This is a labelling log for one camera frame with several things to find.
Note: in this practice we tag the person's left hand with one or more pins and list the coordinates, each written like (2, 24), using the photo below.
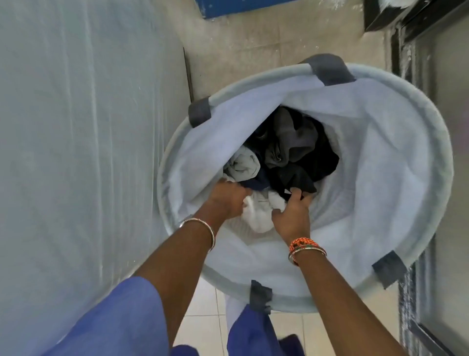
(229, 200)

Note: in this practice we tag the person's right hand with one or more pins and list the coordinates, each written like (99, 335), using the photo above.
(295, 220)

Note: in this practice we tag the white garment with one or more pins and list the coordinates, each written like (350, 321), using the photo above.
(260, 216)

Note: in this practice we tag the black clothes garment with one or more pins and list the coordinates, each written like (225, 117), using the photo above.
(322, 161)

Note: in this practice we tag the white round laundry basket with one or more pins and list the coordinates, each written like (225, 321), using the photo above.
(384, 176)

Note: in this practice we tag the person's left forearm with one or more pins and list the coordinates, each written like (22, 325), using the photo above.
(179, 271)

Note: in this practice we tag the person's right forearm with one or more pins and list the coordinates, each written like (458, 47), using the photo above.
(340, 308)

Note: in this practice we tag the thin beaded bangle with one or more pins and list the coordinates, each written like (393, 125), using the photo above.
(307, 249)
(205, 223)

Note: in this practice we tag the white trouser leg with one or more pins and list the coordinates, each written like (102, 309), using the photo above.
(234, 315)

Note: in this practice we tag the black framed glass door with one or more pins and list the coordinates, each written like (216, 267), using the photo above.
(439, 146)

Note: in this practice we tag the lavender blue tunic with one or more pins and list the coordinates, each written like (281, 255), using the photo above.
(121, 322)

